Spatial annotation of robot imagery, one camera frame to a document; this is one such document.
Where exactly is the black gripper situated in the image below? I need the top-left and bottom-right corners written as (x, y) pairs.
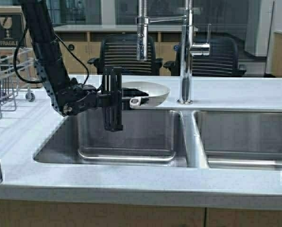
top-left (99, 67), bottom-right (149, 131)

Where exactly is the white frying pan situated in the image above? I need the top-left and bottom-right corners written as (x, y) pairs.
top-left (122, 81), bottom-right (171, 109)

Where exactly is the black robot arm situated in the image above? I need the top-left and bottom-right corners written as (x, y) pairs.
top-left (20, 0), bottom-right (132, 132)

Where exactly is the left black mesh office chair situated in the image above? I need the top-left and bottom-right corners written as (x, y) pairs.
top-left (87, 34), bottom-right (163, 76)

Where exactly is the black mesh office chair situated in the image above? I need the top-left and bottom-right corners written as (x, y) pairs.
top-left (163, 36), bottom-right (247, 78)
top-left (87, 34), bottom-right (163, 76)

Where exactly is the wooden shelf unit behind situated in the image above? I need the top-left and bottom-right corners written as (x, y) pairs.
top-left (54, 25), bottom-right (182, 76)

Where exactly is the chrome pull-down kitchen faucet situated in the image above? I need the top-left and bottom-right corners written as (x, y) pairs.
top-left (136, 0), bottom-right (211, 105)

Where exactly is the right black mesh office chair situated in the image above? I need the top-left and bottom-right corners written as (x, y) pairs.
top-left (163, 36), bottom-right (247, 78)

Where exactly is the stainless steel double sink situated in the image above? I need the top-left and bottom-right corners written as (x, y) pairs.
top-left (34, 109), bottom-right (282, 170)

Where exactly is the cardboard box fragile label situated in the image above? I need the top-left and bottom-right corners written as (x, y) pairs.
top-left (0, 6), bottom-right (38, 80)

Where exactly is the white appliance in background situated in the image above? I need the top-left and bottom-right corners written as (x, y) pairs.
top-left (244, 0), bottom-right (274, 57)

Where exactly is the wooden sink base cabinet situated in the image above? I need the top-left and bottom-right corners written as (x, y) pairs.
top-left (0, 200), bottom-right (282, 227)

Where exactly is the white wire dish rack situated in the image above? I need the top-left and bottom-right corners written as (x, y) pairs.
top-left (0, 47), bottom-right (35, 120)

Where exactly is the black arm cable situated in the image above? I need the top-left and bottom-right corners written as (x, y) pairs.
top-left (13, 27), bottom-right (89, 88)

